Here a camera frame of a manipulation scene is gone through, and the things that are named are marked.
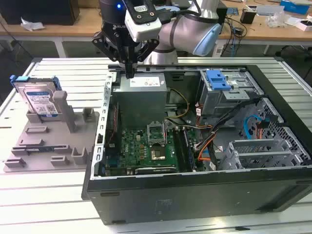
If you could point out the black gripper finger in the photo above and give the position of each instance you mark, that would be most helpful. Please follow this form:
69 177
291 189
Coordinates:
148 47
104 47

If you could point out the hard disk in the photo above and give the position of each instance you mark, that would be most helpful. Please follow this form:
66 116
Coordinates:
36 97

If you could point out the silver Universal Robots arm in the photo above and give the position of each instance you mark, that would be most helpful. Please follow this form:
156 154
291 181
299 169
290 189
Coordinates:
185 31

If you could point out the metal disk bay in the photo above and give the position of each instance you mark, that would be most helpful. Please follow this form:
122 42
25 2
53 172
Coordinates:
256 146

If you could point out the wooden desk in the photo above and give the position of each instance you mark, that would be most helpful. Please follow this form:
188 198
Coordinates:
80 29

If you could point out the grey power supply unit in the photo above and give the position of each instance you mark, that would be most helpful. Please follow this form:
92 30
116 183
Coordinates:
141 102

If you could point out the black case fan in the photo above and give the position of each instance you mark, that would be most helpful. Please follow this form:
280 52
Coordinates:
113 122

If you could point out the crumpled white paper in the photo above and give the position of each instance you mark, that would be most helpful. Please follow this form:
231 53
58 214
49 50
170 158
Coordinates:
31 24

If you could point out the large black box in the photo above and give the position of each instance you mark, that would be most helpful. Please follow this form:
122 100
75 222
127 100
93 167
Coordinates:
36 12

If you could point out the blue plastic drive latch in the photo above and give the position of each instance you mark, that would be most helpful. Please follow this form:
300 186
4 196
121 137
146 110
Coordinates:
217 83

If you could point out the black tower box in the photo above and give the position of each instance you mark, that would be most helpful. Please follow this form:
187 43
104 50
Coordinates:
223 19

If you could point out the grey metal drive cage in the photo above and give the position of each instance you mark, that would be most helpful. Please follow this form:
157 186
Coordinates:
214 102

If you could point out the green Dell motherboard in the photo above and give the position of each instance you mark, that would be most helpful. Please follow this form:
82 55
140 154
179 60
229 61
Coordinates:
131 146

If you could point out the grey plastic parts rack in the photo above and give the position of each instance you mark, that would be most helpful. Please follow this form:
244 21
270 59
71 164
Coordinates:
56 136

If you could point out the small black box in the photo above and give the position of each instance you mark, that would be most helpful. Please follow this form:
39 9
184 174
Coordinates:
247 17

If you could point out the black RAM slot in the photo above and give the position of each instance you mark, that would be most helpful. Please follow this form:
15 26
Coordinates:
182 150
186 150
179 150

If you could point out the CPU socket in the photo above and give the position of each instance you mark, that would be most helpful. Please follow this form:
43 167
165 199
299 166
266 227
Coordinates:
157 154

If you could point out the blue VGA port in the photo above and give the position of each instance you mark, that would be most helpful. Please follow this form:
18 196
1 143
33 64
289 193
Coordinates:
113 162

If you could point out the RAM stick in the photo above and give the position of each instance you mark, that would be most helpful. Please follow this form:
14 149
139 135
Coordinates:
40 149

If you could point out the black graphics card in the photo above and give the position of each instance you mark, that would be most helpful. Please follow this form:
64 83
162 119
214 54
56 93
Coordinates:
156 170

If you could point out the grey flat device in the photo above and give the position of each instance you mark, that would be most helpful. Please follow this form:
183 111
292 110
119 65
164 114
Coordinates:
270 9

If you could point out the clear plastic bag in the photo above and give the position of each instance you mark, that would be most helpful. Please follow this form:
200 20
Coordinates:
278 19

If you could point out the black open PC case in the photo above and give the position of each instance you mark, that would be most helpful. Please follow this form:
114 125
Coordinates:
170 195

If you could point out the blue carton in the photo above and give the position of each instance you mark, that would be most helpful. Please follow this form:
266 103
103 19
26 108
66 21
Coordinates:
297 6

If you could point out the open white carton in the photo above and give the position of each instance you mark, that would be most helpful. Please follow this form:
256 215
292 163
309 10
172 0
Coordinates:
304 25

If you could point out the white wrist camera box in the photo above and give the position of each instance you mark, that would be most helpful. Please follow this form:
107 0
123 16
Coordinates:
146 26

